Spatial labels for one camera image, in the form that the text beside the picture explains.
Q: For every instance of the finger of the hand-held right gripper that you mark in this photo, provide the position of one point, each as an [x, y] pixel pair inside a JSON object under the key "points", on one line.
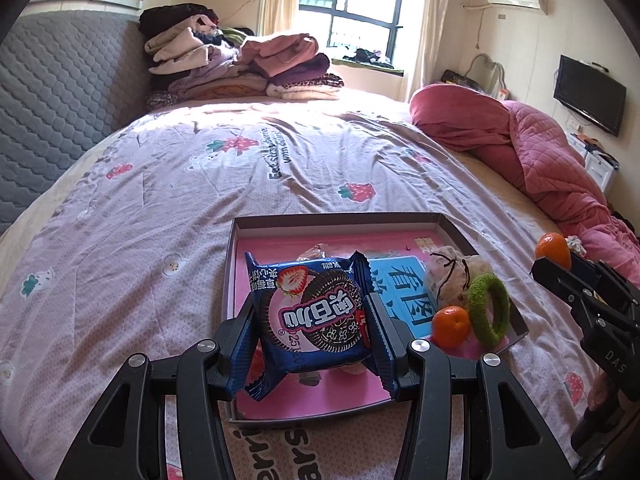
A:
{"points": [[555, 275], [585, 270]]}

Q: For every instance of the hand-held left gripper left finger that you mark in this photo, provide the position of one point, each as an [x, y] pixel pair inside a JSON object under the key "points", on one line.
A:
{"points": [[244, 327]]}

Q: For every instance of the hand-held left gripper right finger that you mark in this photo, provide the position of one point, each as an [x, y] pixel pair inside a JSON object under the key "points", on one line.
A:
{"points": [[385, 345]]}

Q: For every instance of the orange mandarin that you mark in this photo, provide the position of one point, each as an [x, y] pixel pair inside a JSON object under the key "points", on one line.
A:
{"points": [[451, 328], [552, 250]]}

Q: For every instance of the blue cookie packet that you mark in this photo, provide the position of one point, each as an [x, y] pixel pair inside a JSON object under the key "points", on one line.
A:
{"points": [[315, 320]]}

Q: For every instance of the green fuzzy hair scrunchie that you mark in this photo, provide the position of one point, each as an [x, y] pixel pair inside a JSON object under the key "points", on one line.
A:
{"points": [[480, 325]]}

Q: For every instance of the red white toy ball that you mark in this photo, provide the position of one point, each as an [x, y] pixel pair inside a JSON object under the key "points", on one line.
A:
{"points": [[313, 252]]}

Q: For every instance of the shallow grey cardboard box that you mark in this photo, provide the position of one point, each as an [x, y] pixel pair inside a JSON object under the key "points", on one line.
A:
{"points": [[340, 221]]}

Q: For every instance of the person's right hand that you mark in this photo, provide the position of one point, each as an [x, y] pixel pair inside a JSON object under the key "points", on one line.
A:
{"points": [[599, 392]]}

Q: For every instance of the small colourful doll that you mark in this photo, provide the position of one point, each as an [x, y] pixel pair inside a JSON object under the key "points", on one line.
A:
{"points": [[575, 243]]}

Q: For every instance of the pink and blue book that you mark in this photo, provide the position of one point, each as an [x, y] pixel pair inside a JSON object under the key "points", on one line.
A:
{"points": [[325, 391]]}

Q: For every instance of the beige bed sheet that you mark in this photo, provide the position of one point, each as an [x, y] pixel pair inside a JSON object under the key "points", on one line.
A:
{"points": [[500, 185]]}

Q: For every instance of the white cabinet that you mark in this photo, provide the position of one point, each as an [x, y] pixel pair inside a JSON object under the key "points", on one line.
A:
{"points": [[597, 165]]}

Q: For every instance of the pink quilt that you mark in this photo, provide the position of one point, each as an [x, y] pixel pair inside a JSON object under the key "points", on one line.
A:
{"points": [[540, 145]]}

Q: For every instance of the strawberry printed blanket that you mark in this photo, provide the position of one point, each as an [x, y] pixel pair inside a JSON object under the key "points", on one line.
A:
{"points": [[150, 210]]}

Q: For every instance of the black television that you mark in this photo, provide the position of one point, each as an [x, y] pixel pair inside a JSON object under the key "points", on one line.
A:
{"points": [[590, 95]]}

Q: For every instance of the black bag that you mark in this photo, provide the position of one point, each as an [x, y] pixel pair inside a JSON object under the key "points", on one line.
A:
{"points": [[457, 77]]}

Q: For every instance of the pile of folded clothes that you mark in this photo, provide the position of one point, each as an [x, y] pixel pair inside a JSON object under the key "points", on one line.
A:
{"points": [[240, 75]]}

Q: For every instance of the white air conditioner pipe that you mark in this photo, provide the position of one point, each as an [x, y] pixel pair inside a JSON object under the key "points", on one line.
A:
{"points": [[481, 25]]}

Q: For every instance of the dark cloth bundle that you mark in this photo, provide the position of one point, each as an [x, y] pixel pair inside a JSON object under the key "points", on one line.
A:
{"points": [[367, 56]]}

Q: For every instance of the grey quilted headboard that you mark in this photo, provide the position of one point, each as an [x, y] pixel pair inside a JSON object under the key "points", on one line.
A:
{"points": [[60, 100]]}

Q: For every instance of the white curved frame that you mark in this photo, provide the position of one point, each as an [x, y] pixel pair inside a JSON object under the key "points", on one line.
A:
{"points": [[500, 72]]}

